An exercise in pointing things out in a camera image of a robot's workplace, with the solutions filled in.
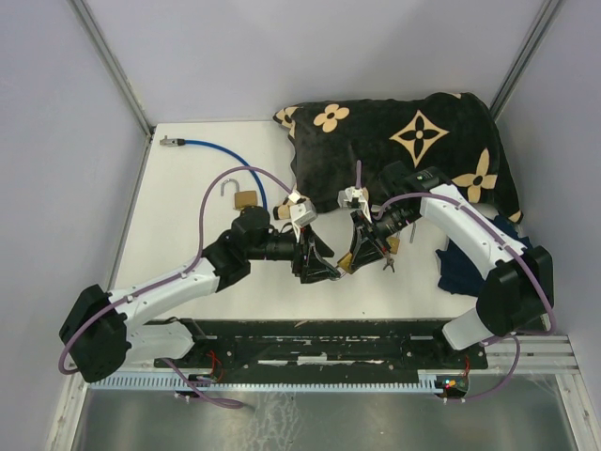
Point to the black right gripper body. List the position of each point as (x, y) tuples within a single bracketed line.
[(381, 228)]

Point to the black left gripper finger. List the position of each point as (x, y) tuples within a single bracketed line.
[(315, 271), (321, 247)]

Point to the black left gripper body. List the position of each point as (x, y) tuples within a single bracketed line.
[(299, 262)]

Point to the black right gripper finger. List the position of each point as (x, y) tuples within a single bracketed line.
[(388, 252), (365, 249)]

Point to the small brass padlock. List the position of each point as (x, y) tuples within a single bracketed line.
[(346, 263)]

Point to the brass padlock with key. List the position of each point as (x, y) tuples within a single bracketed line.
[(241, 199)]

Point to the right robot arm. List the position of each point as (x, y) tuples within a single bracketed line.
[(518, 280)]

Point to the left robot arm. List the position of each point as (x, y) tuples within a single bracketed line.
[(104, 329)]

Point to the large brass padlock with keys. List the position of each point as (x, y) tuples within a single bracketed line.
[(406, 236)]

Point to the dark blue cloth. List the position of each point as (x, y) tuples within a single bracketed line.
[(457, 274)]

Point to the black floral patterned blanket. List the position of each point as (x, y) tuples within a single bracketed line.
[(337, 143)]

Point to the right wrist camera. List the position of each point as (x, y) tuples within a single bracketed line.
[(353, 198)]

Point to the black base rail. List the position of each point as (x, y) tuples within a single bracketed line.
[(227, 345)]

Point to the white slotted cable duct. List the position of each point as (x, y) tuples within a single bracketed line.
[(306, 378)]

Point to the right aluminium frame post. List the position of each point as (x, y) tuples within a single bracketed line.
[(540, 26)]

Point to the aluminium frame post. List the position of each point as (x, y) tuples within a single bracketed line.
[(89, 23), (540, 26)]

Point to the left aluminium frame post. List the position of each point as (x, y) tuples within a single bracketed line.
[(89, 23)]

